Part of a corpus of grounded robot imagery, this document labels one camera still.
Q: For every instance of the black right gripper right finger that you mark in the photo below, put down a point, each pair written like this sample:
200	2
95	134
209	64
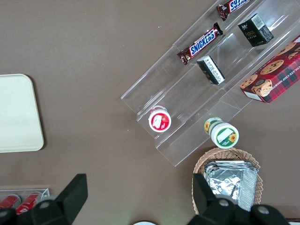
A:
204	197

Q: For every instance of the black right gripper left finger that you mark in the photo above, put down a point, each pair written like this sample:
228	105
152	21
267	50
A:
70	199

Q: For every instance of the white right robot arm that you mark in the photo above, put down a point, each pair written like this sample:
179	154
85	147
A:
144	223

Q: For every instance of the light wicker basket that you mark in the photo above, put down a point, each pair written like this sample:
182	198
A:
225	154

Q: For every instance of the cream plastic tray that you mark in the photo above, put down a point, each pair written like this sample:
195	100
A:
18	112

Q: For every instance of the clear acrylic bottle rack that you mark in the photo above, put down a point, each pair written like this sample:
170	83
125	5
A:
44	191

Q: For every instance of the aluminium foil container stack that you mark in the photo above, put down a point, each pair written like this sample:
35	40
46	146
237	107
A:
234	182

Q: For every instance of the red cola bottle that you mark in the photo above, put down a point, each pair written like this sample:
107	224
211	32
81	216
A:
9	201
29	201

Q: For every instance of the green lid sunflower cup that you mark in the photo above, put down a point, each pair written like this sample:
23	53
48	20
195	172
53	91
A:
224	136

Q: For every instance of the red lid yogurt cup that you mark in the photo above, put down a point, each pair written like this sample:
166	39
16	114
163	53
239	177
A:
159	120

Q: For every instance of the white plastic snack bin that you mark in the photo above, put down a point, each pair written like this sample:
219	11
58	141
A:
294	223

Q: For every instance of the clear acrylic stepped stand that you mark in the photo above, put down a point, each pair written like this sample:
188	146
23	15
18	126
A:
178	98

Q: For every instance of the small black carton box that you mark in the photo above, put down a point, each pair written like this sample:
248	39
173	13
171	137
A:
255	31
212	70

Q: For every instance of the red tartan cookie box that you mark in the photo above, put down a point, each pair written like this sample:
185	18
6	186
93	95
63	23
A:
276	77

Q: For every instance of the Snickers chocolate bar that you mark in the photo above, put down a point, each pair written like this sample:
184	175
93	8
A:
232	7
202	42

